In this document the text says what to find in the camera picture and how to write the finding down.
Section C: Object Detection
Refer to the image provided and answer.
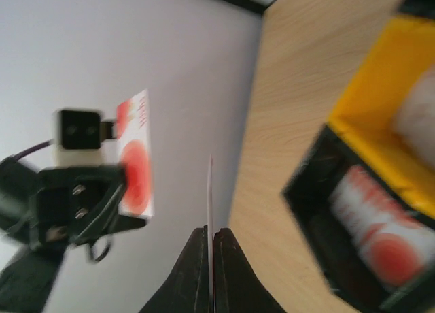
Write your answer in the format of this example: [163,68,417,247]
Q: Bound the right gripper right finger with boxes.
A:
[213,228,284,313]

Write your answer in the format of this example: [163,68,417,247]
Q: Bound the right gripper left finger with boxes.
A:
[141,226,209,313]

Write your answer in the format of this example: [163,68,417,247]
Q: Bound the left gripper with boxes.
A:
[29,165,147,262]

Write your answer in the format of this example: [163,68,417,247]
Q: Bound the white card seen edge-on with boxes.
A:
[207,155,215,312]

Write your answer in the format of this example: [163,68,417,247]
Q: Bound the black bin with red cards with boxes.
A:
[283,124,434,312]

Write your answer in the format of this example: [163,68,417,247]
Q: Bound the yellow bin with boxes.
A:
[328,15,434,218]

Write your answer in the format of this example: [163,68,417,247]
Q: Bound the black bin with teal cards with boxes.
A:
[398,0,435,20]

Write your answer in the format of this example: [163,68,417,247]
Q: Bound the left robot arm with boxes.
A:
[1,156,147,312]

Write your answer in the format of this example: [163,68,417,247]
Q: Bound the white floral card stack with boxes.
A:
[393,66,434,169]

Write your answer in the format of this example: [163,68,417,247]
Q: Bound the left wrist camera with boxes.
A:
[52,108,116,167]

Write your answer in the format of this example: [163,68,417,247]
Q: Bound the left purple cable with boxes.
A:
[10,139,55,161]

